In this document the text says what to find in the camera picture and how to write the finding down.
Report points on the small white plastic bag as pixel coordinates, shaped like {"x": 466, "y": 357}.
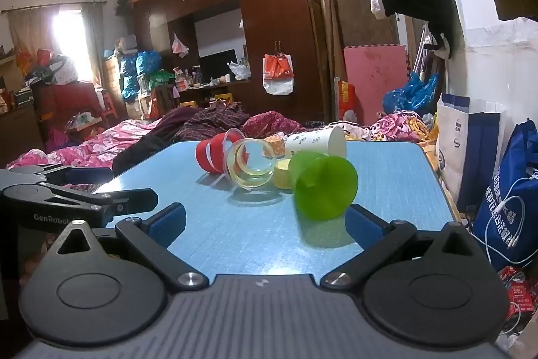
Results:
{"x": 180, "y": 45}

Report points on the stack of blue bags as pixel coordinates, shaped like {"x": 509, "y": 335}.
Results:
{"x": 138, "y": 71}

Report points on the black television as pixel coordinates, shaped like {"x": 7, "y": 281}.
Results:
{"x": 218, "y": 62}

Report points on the clear plastic cup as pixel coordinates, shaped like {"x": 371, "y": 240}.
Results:
{"x": 252, "y": 179}

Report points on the blue tote bag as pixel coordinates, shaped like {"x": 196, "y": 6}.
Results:
{"x": 519, "y": 157}

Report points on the white paper cup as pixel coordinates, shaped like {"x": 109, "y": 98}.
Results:
{"x": 315, "y": 140}

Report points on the pink floral blanket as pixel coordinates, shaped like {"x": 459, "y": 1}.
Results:
{"x": 101, "y": 142}

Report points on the pink foam mat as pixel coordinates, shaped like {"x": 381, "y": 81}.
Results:
{"x": 374, "y": 77}

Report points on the orange and white plastic bag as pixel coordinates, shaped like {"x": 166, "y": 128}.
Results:
{"x": 277, "y": 75}

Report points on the blue plastic bag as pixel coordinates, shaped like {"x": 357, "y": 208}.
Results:
{"x": 407, "y": 96}

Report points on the red packet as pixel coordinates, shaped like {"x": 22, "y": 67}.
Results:
{"x": 517, "y": 289}

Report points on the dark plaid cloth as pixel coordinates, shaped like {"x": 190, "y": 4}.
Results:
{"x": 214, "y": 121}

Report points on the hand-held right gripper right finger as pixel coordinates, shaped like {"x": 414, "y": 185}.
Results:
{"x": 363, "y": 227}

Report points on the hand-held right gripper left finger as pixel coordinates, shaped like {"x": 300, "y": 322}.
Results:
{"x": 168, "y": 223}

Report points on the window curtain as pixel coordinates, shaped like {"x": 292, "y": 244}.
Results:
{"x": 94, "y": 39}

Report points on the white and blue shopping bag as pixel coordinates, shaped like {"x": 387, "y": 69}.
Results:
{"x": 452, "y": 148}

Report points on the small yellow cup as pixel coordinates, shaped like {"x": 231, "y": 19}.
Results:
{"x": 282, "y": 174}

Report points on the dark wooden wardrobe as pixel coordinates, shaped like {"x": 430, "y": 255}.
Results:
{"x": 277, "y": 18}

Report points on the orange patterned paper cup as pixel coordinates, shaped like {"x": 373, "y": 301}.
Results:
{"x": 277, "y": 145}

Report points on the red plastic cup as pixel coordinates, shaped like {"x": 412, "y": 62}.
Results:
{"x": 206, "y": 157}

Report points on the green plastic cup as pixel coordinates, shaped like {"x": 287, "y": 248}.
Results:
{"x": 323, "y": 186}

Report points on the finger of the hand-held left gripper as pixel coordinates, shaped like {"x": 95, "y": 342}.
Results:
{"x": 90, "y": 175}
{"x": 134, "y": 199}

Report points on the wooden boards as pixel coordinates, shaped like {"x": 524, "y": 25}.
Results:
{"x": 336, "y": 26}

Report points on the red gift bag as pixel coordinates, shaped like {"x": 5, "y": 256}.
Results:
{"x": 346, "y": 100}

